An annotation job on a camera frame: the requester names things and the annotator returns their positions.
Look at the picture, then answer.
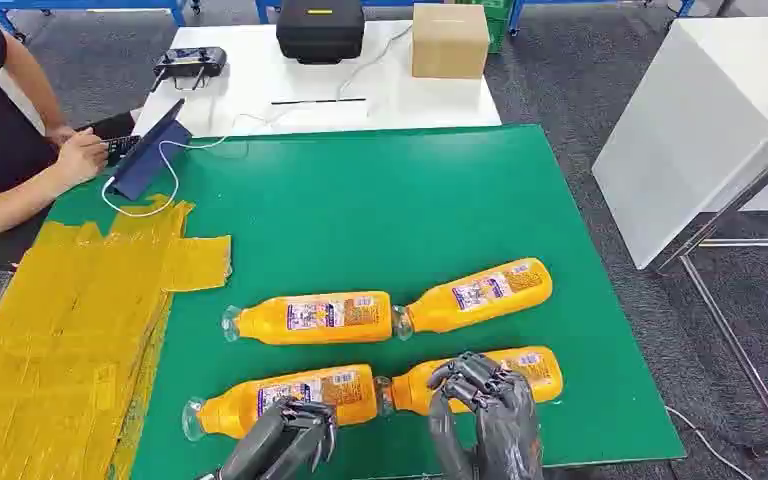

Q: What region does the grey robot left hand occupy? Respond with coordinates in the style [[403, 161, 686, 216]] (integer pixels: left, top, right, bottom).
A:
[[214, 396, 339, 480]]

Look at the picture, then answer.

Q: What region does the person's right hand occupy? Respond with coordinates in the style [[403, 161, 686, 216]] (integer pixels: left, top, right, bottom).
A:
[[49, 129, 111, 191]]

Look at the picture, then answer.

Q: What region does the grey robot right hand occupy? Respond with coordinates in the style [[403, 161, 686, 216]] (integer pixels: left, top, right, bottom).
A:
[[426, 352, 545, 480]]

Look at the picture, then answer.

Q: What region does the orange drink bottle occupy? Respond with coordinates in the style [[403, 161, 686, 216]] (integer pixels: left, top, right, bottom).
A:
[[375, 345, 565, 417], [391, 257, 554, 342], [181, 363, 380, 443], [221, 290, 396, 346]]

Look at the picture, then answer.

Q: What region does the black smartphone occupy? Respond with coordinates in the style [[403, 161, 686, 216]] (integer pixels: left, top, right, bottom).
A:
[[101, 134, 142, 168]]

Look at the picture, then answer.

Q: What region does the blue tablet case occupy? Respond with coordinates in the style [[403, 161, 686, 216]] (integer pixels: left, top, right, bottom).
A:
[[106, 98, 194, 203]]

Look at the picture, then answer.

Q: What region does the black remote controller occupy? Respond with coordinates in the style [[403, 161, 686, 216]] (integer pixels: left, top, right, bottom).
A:
[[151, 46, 229, 93]]

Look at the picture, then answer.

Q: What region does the yellow sheet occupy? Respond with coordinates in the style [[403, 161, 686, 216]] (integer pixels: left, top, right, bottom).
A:
[[0, 193, 234, 480]]

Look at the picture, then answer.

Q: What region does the thin black stick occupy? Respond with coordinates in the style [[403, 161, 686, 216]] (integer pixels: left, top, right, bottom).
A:
[[270, 97, 368, 107]]

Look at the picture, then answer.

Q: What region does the green table mat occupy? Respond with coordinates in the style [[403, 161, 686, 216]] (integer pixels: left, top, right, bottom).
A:
[[46, 124, 687, 480]]

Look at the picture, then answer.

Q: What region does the black hard case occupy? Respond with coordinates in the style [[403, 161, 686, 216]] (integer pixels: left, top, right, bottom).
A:
[[275, 0, 367, 66]]

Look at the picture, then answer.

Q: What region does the cardboard box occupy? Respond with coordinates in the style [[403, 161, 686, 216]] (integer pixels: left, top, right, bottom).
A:
[[411, 3, 492, 81]]

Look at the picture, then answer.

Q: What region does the green plastic crate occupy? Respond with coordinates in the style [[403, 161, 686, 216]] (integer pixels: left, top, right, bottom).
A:
[[453, 0, 517, 55]]

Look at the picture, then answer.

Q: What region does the white charging cable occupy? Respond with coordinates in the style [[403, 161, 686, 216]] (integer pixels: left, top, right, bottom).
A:
[[100, 134, 232, 219]]

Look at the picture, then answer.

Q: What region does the white floor cable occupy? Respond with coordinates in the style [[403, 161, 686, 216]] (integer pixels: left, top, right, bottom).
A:
[[664, 404, 756, 480]]

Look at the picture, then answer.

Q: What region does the thin grey cable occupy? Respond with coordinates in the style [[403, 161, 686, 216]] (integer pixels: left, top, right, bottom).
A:
[[232, 23, 416, 132]]

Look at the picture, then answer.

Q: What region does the steel table frame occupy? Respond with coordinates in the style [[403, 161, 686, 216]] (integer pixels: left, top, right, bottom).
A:
[[647, 103, 768, 460]]

